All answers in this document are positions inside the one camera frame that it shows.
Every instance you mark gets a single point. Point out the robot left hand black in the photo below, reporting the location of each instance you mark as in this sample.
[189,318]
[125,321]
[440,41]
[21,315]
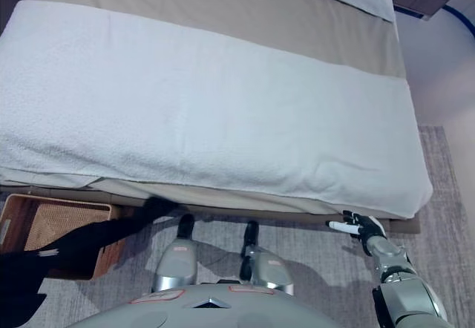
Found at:
[48,253]

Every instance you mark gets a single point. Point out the robot right hand black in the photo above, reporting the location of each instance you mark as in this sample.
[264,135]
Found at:
[367,226]

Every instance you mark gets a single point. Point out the black garment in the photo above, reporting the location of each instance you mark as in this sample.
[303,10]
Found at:
[92,239]

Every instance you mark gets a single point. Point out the robot right arm silver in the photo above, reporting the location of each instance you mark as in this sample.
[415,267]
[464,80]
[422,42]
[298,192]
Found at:
[404,287]

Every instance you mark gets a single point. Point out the woven brown basket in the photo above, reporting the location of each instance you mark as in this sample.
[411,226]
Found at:
[48,216]

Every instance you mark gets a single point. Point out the beige bed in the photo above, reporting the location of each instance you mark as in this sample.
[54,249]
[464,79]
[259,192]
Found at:
[222,5]

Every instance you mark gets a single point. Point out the robot right leg silver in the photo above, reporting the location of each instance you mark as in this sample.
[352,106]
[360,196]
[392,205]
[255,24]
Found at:
[271,268]

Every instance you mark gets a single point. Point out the robot leg silver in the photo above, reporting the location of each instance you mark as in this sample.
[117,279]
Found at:
[178,261]
[271,268]

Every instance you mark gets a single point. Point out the robot left leg silver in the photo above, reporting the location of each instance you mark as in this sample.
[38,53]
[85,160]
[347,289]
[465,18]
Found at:
[178,261]

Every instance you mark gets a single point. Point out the robot torso grey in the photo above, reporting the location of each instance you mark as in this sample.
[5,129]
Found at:
[222,311]

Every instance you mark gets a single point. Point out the white textured blanket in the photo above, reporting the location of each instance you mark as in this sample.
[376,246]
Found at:
[222,120]

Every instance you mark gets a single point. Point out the brown bed frame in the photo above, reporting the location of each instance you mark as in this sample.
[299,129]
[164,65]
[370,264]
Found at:
[404,226]

